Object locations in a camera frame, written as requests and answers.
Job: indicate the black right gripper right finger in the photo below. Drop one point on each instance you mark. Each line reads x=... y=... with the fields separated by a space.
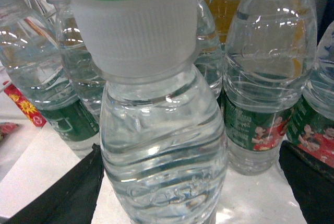
x=311 y=182

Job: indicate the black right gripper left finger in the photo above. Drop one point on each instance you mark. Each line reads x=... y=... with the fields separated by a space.
x=72 y=199

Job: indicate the water bottle white cap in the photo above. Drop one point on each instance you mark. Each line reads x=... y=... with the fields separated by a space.
x=161 y=129
x=269 y=52

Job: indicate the water bottle green label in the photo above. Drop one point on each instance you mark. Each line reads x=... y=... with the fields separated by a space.
x=311 y=126
x=32 y=60
x=209 y=60

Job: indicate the water bottle barcode label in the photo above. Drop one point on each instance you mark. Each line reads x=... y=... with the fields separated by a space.
x=76 y=59

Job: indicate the red sauce pouch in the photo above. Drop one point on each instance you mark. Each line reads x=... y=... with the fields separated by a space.
x=27 y=108

